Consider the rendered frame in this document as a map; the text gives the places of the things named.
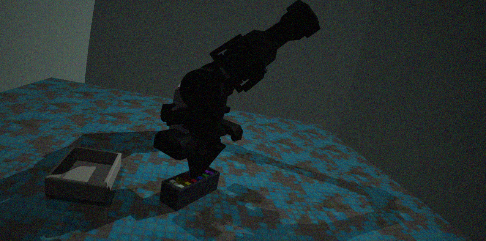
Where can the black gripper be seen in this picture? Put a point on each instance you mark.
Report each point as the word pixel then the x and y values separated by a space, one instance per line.
pixel 203 144

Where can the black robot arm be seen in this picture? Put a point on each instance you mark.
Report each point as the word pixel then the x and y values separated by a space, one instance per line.
pixel 246 57

